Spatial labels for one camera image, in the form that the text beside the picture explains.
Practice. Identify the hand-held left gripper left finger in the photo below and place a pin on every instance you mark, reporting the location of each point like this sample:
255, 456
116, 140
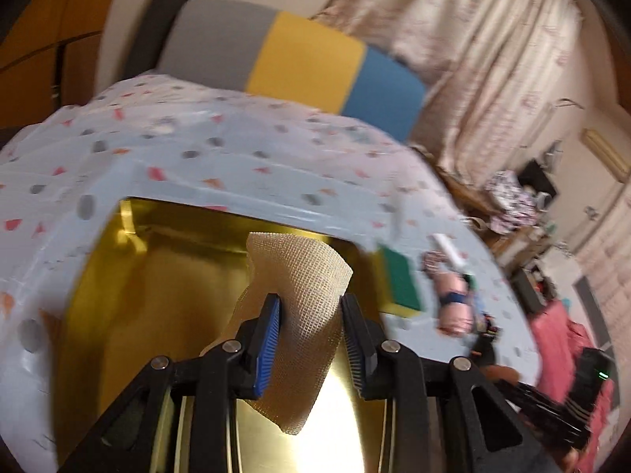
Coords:
266, 350

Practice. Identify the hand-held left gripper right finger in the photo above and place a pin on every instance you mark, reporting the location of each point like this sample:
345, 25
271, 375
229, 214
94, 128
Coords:
354, 350

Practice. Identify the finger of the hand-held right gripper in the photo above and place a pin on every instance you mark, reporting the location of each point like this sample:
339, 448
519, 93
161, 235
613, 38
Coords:
542, 404

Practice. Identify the beige mesh cloth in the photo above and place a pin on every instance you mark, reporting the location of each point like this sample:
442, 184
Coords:
300, 276

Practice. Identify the gold metal tin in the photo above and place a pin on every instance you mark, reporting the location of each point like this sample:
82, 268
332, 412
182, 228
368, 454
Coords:
162, 295

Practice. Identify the green and yellow sponge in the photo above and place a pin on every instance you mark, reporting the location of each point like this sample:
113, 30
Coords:
402, 281

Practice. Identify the pink satin scrunchie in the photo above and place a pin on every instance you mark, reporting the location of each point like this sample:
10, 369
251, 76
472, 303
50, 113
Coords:
456, 305

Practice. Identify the patterned light blue tablecloth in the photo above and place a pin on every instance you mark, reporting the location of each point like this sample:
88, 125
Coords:
246, 157

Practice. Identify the pile of clothes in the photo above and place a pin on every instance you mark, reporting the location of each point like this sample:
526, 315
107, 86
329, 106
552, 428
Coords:
512, 197

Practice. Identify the wooden side desk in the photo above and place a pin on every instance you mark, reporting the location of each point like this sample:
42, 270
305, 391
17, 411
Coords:
468, 192

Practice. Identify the grey yellow blue cushion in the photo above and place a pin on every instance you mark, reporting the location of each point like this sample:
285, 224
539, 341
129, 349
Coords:
305, 59

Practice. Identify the beige patterned curtain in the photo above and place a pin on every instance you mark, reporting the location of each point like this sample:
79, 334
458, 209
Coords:
468, 34

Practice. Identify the wooden wardrobe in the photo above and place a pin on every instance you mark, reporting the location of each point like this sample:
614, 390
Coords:
29, 59

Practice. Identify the wall air conditioner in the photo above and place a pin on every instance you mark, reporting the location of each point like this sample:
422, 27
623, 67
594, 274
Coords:
604, 152

